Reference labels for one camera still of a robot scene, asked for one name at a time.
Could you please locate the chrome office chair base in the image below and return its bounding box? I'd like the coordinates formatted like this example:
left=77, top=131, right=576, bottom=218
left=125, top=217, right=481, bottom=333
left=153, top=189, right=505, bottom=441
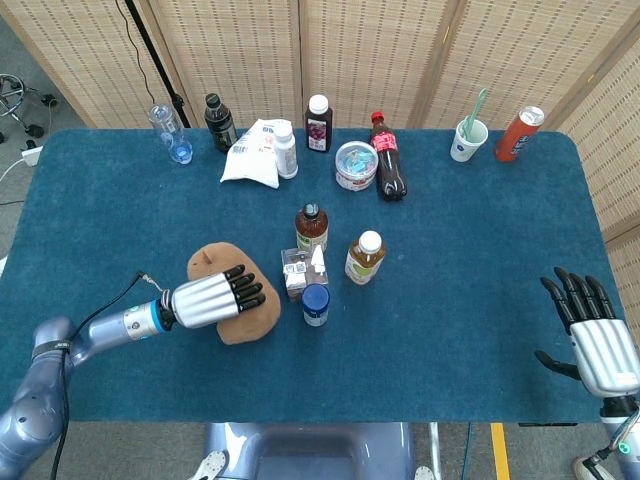
left=0, top=73, right=59, bottom=137

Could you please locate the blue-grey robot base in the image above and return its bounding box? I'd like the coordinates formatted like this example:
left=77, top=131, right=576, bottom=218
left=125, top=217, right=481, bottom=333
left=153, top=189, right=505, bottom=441
left=192, top=422, right=436, bottom=480

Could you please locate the white paper cup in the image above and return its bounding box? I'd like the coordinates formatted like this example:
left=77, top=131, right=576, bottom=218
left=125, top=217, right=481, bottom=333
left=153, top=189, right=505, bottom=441
left=449, top=118, right=489, bottom=164

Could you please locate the clear empty plastic bottle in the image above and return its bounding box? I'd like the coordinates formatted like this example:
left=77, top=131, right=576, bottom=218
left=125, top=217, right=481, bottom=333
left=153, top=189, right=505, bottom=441
left=147, top=103, right=194, bottom=165

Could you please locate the dark drink bottle black label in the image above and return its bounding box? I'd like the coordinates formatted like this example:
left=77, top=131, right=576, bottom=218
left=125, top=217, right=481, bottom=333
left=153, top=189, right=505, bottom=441
left=204, top=93, right=238, bottom=154

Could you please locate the metal table leg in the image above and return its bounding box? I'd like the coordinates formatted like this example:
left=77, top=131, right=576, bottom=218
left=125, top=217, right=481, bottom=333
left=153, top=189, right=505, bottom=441
left=428, top=422, right=442, bottom=480

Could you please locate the white power strip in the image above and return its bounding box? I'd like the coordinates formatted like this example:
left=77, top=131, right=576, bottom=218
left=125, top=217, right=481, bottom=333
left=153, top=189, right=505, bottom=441
left=20, top=139, right=45, bottom=167

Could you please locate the black tripod pole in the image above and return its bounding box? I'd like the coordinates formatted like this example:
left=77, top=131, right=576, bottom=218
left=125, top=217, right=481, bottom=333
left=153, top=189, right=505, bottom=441
left=123, top=0, right=192, bottom=129

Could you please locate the white bottle blue cap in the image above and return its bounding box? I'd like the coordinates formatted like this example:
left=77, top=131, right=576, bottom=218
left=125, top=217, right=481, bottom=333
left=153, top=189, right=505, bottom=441
left=301, top=283, right=332, bottom=328

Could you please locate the tea bottle white cap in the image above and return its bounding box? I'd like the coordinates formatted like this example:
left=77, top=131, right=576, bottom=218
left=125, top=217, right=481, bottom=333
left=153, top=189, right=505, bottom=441
left=344, top=230, right=387, bottom=287

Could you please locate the red can bottle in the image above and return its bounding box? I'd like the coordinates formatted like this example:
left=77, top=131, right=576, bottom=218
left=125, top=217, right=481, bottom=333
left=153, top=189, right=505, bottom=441
left=495, top=105, right=546, bottom=164

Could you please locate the blue table cloth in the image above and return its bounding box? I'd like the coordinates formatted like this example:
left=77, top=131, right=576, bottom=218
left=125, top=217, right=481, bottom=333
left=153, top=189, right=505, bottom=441
left=0, top=128, right=632, bottom=425

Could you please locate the white plastic bag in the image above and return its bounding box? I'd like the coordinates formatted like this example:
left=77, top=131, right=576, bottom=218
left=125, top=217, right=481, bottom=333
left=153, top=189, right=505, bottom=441
left=220, top=118, right=281, bottom=190

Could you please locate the cola bottle red cap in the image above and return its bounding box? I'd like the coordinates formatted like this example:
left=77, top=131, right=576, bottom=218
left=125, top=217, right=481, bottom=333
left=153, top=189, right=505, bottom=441
left=369, top=111, right=408, bottom=203

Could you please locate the white pill bottle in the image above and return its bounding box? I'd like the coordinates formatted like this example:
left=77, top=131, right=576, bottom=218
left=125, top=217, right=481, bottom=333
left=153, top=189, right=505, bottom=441
left=272, top=121, right=299, bottom=180

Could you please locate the brown tea bottle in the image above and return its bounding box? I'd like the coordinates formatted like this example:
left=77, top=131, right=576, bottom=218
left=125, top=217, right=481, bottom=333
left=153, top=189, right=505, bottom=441
left=294, top=202, right=330, bottom=254

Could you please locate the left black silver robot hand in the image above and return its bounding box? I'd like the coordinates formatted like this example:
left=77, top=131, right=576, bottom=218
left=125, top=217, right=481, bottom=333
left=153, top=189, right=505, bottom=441
left=170, top=263, right=267, bottom=330

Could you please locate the yellow floor tape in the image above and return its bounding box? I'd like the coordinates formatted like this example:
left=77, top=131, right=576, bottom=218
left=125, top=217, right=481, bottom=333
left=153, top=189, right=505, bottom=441
left=490, top=422, right=511, bottom=480

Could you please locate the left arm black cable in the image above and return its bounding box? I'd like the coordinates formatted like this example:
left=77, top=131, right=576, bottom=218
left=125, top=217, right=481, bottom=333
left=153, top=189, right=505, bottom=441
left=47, top=271, right=169, bottom=480

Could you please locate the grape juice bottle white cap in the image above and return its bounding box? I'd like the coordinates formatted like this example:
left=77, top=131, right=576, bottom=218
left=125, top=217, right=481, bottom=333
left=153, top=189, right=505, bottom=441
left=305, top=94, right=335, bottom=153

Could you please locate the white shoe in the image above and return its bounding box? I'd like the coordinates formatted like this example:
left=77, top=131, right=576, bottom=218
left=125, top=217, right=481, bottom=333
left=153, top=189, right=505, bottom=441
left=572, top=455, right=601, bottom=480

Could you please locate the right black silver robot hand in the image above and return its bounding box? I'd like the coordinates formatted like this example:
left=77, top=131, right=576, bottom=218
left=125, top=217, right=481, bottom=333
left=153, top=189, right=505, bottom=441
left=533, top=266, right=640, bottom=399

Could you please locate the clear tub of colourful clips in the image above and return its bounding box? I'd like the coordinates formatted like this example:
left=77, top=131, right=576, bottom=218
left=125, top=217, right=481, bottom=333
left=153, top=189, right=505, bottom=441
left=334, top=140, right=379, bottom=192

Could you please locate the brown capybara plush toy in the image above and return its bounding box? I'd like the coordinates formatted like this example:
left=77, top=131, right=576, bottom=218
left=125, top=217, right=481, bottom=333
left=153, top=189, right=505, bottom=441
left=186, top=241, right=282, bottom=346

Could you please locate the white power strip cable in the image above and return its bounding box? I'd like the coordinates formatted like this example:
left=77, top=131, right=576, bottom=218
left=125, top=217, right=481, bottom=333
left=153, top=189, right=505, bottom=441
left=0, top=158, right=26, bottom=184

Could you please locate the light green toothbrush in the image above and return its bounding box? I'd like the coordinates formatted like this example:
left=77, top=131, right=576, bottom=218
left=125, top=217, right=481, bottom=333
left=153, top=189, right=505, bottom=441
left=460, top=88, right=489, bottom=141

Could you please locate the clear box of brown capsules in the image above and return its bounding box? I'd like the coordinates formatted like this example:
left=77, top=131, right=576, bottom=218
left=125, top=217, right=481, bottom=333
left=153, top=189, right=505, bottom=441
left=280, top=243, right=330, bottom=303

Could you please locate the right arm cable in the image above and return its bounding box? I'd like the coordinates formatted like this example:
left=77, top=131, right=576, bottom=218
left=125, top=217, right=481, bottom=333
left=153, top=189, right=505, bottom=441
left=584, top=412, right=640, bottom=476

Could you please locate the thin black hanging cable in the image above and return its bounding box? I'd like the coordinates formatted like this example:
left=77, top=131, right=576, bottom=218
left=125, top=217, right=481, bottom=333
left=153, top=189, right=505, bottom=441
left=114, top=0, right=155, bottom=107

